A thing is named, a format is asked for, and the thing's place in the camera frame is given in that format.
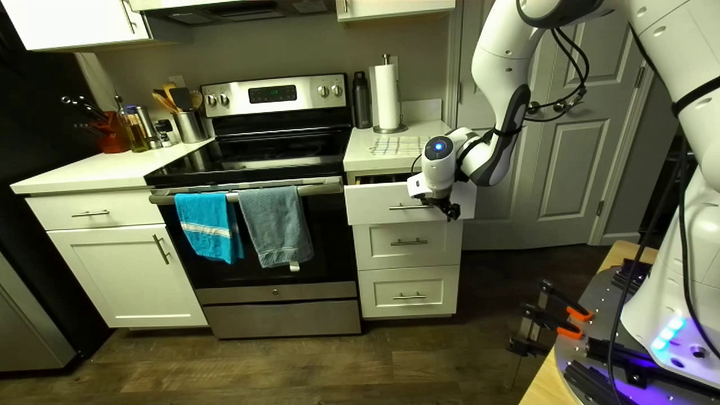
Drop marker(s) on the perforated metal robot base plate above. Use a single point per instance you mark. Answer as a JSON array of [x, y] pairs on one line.
[[600, 301]]

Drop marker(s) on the red pot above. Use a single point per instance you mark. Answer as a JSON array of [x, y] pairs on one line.
[[112, 136]]

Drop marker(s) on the white upper cabinet beside fridge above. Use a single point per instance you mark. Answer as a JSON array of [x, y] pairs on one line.
[[69, 21]]

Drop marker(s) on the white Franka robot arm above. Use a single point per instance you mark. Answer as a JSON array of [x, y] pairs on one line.
[[508, 45]]

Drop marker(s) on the white paper towel roll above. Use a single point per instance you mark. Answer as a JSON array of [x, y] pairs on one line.
[[388, 98], [388, 57]]

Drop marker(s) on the white upper cabinet above drawers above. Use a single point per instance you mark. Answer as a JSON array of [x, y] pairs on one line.
[[396, 7]]

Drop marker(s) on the white door-and-drawer base cabinet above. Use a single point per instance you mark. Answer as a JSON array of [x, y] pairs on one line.
[[81, 172]]

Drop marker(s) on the small glass jar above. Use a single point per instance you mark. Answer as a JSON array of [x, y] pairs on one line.
[[168, 133]]

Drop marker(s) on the wooden cooking utensils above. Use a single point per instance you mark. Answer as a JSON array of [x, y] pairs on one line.
[[168, 100]]

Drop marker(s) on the white drawer holding cutlery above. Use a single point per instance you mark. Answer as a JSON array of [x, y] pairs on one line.
[[375, 204]]

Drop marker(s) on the grey bin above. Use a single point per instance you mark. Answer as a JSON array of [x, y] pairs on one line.
[[29, 322]]

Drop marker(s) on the metal utensil crock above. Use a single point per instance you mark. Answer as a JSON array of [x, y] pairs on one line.
[[189, 127]]

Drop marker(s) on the white drawer above the floor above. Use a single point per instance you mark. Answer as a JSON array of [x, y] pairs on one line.
[[375, 294]]

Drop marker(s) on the checked dish drying mat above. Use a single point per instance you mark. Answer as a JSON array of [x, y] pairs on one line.
[[396, 144]]

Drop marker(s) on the white base cabinet door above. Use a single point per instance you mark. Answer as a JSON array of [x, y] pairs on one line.
[[112, 284]]

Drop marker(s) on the white medium-height drawer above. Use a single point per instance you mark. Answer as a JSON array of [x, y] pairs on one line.
[[375, 244]]

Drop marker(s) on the white wide shallow drawer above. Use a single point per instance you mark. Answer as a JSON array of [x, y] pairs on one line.
[[52, 212]]

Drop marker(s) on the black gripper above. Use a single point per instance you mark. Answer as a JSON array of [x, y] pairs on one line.
[[436, 201]]

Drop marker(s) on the black refrigerator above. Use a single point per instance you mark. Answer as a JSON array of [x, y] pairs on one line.
[[29, 127]]

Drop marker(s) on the white three-drawer cabinet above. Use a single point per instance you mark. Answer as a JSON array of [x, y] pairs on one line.
[[360, 161]]

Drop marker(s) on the grey-blue dish towel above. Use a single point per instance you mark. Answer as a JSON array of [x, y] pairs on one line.
[[273, 225]]

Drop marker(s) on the over-range microwave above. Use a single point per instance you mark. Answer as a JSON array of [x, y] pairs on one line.
[[226, 10]]

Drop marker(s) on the bright blue striped towel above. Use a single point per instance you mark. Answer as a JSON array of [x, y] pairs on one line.
[[205, 225]]

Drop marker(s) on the stainless steel electric range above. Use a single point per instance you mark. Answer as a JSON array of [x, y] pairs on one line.
[[278, 301]]

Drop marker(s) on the black drink bottle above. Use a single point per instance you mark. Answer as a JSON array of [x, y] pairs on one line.
[[360, 102]]

